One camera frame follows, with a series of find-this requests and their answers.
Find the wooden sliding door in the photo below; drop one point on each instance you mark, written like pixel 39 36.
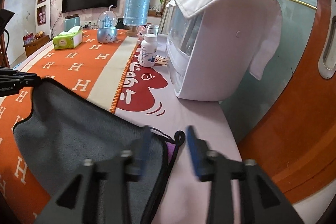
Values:
pixel 286 120

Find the light blue lamp shade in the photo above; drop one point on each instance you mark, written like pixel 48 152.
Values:
pixel 135 12

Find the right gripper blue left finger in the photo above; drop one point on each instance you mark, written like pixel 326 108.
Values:
pixel 135 157

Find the green tissue box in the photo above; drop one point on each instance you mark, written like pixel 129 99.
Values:
pixel 68 39

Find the blue snow globe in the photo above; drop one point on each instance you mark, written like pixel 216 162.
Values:
pixel 107 31

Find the wooden tv cabinet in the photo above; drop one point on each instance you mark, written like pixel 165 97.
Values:
pixel 36 44

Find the white pill bottle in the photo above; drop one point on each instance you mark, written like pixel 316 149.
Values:
pixel 148 50

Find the red heart table mat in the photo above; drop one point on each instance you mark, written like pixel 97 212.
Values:
pixel 136 92

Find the glass jar with lid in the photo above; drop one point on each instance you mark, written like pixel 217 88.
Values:
pixel 152 29

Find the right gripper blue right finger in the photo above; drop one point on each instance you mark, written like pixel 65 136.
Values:
pixel 202 158

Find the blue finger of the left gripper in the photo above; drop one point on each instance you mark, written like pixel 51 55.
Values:
pixel 27 79

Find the pink pig figurine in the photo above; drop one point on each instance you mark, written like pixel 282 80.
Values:
pixel 141 31

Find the white cloth on cabinet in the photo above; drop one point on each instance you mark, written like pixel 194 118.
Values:
pixel 243 10

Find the purple and grey towel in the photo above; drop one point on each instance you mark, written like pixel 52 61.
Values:
pixel 73 149

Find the orange H-pattern table runner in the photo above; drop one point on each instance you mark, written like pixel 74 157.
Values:
pixel 92 70

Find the white desktop storage cabinet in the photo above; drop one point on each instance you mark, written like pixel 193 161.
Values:
pixel 208 57

